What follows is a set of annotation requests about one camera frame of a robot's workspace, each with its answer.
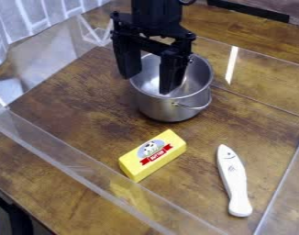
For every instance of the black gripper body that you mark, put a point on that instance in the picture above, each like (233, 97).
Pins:
(154, 25)

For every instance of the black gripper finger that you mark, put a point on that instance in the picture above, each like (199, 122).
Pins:
(173, 67)
(127, 55)

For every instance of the yellow butter block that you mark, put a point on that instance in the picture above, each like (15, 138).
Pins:
(141, 162)

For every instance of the black bar at back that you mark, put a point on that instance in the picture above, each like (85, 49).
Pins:
(250, 10)

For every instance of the clear acrylic barrier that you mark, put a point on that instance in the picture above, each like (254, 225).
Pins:
(67, 129)

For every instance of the white patterned curtain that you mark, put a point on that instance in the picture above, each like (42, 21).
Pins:
(26, 17)

